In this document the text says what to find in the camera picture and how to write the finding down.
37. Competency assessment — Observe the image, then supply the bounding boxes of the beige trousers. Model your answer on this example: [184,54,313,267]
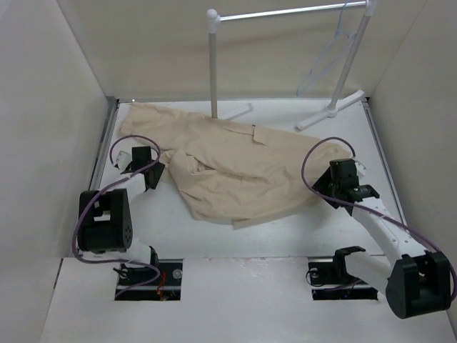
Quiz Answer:
[118,104,350,227]

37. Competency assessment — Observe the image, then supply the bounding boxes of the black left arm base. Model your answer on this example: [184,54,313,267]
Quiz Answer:
[114,248,184,302]

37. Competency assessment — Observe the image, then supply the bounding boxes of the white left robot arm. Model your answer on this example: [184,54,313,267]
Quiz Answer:
[71,146,164,285]

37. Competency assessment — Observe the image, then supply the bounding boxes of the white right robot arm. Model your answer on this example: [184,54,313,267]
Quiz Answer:
[312,159,452,319]

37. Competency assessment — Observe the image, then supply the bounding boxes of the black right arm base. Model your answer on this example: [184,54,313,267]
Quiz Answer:
[306,246,378,301]

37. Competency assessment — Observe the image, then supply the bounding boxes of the light blue clothes hanger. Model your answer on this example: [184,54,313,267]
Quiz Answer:
[296,1,357,96]

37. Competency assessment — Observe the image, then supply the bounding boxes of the white clothes rack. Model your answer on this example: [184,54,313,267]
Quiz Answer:
[205,1,378,131]

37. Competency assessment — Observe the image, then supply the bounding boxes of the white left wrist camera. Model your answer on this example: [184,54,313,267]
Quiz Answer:
[114,151,133,174]

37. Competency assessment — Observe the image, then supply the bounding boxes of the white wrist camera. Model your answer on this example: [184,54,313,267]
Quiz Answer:
[353,159,367,178]
[114,151,133,174]

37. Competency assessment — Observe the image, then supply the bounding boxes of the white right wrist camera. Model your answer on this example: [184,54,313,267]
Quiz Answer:
[353,159,367,178]

